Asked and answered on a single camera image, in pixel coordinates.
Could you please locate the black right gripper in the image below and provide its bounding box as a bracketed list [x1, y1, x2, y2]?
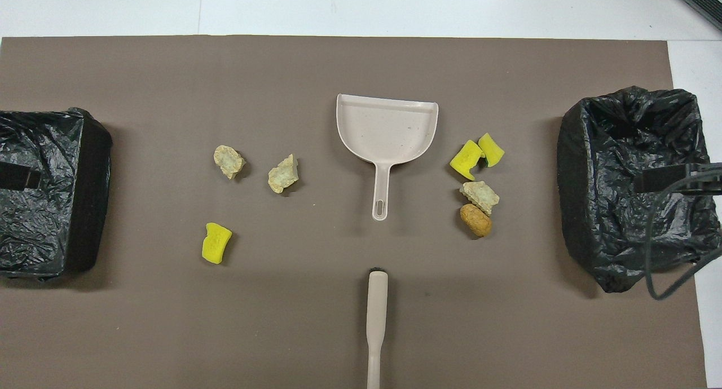
[633, 162, 722, 197]

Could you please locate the yellow green sponge piece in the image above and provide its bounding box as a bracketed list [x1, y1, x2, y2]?
[201, 223, 233, 264]
[450, 140, 485, 181]
[478, 132, 505, 168]

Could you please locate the beige trash chunk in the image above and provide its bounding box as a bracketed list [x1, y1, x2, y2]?
[460, 181, 500, 216]
[267, 154, 300, 195]
[213, 145, 247, 180]

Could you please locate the brown bread roll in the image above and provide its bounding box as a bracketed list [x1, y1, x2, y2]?
[460, 204, 493, 238]

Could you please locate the beige plastic dustpan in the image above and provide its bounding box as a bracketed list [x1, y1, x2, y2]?
[336, 94, 439, 221]

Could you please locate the beige hand brush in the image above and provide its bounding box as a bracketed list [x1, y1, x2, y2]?
[366, 268, 389, 389]

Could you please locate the black bag lined bin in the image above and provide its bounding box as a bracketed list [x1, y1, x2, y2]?
[557, 86, 722, 293]
[0, 108, 113, 281]

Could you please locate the brown table mat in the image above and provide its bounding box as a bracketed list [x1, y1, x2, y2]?
[0, 36, 707, 389]

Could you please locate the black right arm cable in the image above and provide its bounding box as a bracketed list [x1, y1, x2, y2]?
[645, 172, 722, 300]

